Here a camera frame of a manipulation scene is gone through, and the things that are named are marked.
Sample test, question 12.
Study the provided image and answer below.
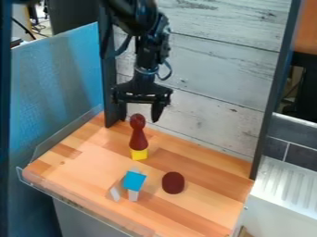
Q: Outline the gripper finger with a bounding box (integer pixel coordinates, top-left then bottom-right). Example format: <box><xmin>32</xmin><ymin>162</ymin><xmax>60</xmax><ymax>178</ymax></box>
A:
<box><xmin>116</xmin><ymin>102</ymin><xmax>129</xmax><ymax>122</ymax></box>
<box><xmin>149</xmin><ymin>102</ymin><xmax>168</xmax><ymax>124</ymax></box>

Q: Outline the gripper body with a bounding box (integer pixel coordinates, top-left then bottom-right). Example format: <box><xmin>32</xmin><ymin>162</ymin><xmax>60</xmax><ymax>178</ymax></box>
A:
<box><xmin>109</xmin><ymin>68</ymin><xmax>175</xmax><ymax>106</ymax></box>

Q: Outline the dark red pawn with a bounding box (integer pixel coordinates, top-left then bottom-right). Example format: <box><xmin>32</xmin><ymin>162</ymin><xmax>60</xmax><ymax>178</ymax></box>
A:
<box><xmin>127</xmin><ymin>113</ymin><xmax>150</xmax><ymax>152</ymax></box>

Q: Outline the yellow block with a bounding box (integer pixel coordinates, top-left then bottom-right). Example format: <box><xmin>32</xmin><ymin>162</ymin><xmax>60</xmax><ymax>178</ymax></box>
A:
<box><xmin>128</xmin><ymin>147</ymin><xmax>150</xmax><ymax>161</ymax></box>

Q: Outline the blue block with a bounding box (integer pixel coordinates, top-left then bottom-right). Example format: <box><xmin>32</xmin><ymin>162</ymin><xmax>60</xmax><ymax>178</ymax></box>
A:
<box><xmin>122</xmin><ymin>170</ymin><xmax>149</xmax><ymax>192</ymax></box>

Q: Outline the dark red oval block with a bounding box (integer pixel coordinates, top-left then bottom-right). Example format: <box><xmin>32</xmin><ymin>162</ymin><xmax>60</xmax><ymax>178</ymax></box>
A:
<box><xmin>160</xmin><ymin>171</ymin><xmax>186</xmax><ymax>195</ymax></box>

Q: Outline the natural wood arch block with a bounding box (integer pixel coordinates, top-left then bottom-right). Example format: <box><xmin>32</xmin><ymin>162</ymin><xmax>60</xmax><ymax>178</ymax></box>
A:
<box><xmin>108</xmin><ymin>167</ymin><xmax>146</xmax><ymax>203</ymax></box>

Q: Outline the toy sink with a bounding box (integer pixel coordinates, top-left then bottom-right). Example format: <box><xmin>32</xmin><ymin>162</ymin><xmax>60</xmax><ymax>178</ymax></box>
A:
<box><xmin>245</xmin><ymin>112</ymin><xmax>317</xmax><ymax>237</ymax></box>

